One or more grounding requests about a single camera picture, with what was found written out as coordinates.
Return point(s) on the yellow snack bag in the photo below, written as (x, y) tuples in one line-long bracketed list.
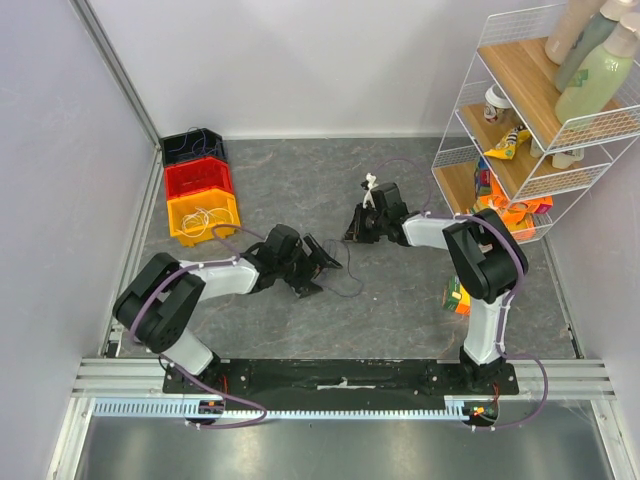
[(507, 147)]

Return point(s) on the green orange box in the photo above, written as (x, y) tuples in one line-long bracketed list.
[(455, 298)]

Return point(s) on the grey green bottle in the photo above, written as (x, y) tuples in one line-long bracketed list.
[(596, 31)]

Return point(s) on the black plastic bin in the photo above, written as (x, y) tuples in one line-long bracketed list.
[(191, 145)]

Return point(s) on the red plastic bin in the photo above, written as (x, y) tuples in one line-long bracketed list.
[(196, 176)]

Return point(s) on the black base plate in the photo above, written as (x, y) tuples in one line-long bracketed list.
[(349, 385)]

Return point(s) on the paper coffee cup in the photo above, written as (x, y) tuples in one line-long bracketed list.
[(497, 107)]

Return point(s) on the yellow plastic bin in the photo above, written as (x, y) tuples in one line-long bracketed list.
[(192, 218)]

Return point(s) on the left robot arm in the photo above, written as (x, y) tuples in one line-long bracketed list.
[(157, 306)]

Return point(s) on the beige bottle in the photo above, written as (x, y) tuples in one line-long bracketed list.
[(570, 24)]

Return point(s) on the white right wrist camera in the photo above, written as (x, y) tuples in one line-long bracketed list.
[(368, 185)]

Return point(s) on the green lotion bottle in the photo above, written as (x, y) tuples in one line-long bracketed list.
[(600, 75)]

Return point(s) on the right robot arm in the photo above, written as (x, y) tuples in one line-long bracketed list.
[(488, 262)]

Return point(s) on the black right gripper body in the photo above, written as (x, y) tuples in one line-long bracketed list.
[(364, 225)]

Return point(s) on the small white bottle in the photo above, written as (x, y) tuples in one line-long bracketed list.
[(561, 160)]

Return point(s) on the colourful small carton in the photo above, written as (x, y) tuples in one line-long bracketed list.
[(483, 178)]

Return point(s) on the white wire shelf rack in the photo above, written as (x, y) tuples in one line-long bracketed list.
[(510, 53)]

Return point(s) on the orange snack boxes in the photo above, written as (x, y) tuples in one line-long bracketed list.
[(518, 216)]

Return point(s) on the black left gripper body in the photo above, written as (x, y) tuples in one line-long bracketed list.
[(305, 268)]

